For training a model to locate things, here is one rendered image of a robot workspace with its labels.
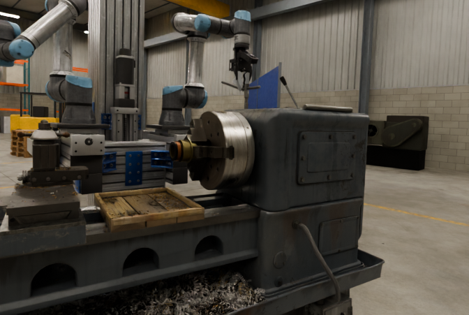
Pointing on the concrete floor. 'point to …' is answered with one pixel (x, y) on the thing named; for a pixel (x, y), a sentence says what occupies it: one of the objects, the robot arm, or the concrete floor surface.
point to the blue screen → (269, 93)
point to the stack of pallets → (19, 144)
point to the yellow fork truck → (19, 122)
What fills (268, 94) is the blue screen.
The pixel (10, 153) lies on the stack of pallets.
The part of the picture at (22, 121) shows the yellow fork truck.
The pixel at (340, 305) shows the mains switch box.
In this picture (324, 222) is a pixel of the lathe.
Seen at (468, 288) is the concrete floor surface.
